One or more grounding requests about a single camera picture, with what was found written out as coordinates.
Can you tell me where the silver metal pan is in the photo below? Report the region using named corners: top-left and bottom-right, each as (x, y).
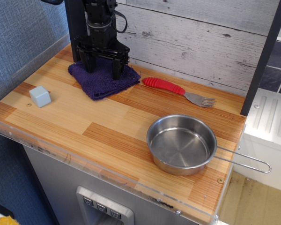
top-left (146, 114), bottom-right (272, 177)

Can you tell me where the yellow black object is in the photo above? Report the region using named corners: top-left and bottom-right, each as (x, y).
top-left (0, 216), bottom-right (19, 225)

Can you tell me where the left dark post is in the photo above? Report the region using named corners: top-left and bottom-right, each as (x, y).
top-left (64, 0), bottom-right (88, 62)

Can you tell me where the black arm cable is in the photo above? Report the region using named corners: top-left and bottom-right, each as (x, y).
top-left (113, 9), bottom-right (128, 34)

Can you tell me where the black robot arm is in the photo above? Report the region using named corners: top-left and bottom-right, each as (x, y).
top-left (75, 0), bottom-right (130, 80)

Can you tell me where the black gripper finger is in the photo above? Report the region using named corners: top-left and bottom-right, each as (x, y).
top-left (79, 51), bottom-right (96, 73)
top-left (112, 59), bottom-right (125, 80)

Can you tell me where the grey cube block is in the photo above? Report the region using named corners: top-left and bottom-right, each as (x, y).
top-left (29, 85), bottom-right (51, 108)

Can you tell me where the dark post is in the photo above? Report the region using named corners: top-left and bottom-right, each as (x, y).
top-left (240, 0), bottom-right (281, 116)
top-left (64, 0), bottom-right (88, 62)

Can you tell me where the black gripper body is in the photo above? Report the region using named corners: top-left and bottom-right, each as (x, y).
top-left (75, 26), bottom-right (130, 63)

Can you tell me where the right dark post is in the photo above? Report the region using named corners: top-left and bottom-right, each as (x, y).
top-left (240, 0), bottom-right (281, 116)

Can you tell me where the red handled fork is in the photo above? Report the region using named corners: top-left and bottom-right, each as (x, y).
top-left (142, 77), bottom-right (215, 107)

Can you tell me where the silver button panel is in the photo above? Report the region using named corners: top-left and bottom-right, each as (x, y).
top-left (76, 186), bottom-right (134, 225)

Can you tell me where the clear acrylic table guard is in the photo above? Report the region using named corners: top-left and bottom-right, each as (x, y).
top-left (0, 117), bottom-right (247, 223)

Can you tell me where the white toy sink counter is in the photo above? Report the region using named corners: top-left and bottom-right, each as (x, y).
top-left (233, 89), bottom-right (281, 190)

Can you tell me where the purple cloth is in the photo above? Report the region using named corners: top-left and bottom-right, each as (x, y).
top-left (68, 58), bottom-right (141, 101)

